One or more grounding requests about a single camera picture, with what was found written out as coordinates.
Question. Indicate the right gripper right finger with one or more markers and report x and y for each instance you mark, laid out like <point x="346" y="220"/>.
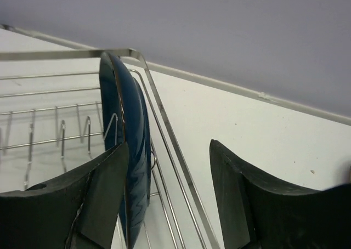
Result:
<point x="259" y="210"/>

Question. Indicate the dark blue leaf-shaped plate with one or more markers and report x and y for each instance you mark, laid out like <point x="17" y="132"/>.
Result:
<point x="125" y="119"/>

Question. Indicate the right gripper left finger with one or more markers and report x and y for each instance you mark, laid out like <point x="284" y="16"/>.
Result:
<point x="77" y="209"/>

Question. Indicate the wire dish rack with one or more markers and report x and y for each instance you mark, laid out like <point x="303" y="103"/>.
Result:
<point x="52" y="122"/>

